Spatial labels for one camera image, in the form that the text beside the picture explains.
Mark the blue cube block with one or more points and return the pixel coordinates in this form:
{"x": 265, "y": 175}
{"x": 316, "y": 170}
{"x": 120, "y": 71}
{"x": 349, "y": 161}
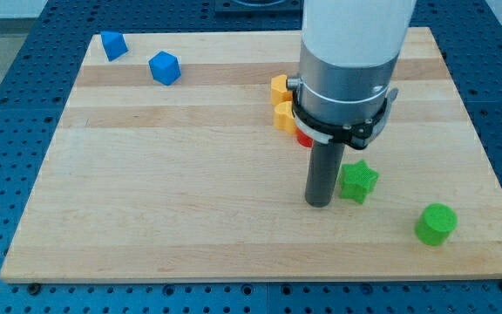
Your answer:
{"x": 164, "y": 68}

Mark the green cylinder block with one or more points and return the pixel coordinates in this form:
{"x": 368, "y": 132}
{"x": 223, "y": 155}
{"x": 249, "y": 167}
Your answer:
{"x": 435, "y": 224}

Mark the yellow block upper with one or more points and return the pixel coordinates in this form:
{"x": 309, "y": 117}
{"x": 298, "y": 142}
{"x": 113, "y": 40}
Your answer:
{"x": 279, "y": 92}

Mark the wooden board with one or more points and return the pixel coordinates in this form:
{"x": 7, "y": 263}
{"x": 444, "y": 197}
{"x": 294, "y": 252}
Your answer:
{"x": 191, "y": 182}

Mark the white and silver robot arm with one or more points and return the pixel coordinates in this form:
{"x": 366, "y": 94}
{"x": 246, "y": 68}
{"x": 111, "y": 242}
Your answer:
{"x": 349, "y": 51}

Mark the blue triangular block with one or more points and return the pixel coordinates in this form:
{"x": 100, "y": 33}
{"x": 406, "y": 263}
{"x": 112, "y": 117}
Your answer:
{"x": 114, "y": 44}

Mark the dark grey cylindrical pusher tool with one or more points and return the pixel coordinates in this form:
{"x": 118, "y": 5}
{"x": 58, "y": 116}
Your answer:
{"x": 324, "y": 163}

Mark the red block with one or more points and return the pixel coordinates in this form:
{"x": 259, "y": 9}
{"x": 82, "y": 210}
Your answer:
{"x": 303, "y": 139}

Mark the yellow heart block lower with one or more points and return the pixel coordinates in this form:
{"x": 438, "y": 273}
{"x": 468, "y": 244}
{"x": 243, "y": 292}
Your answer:
{"x": 284, "y": 118}

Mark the green star block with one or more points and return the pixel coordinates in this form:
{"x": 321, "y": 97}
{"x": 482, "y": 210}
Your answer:
{"x": 357, "y": 181}

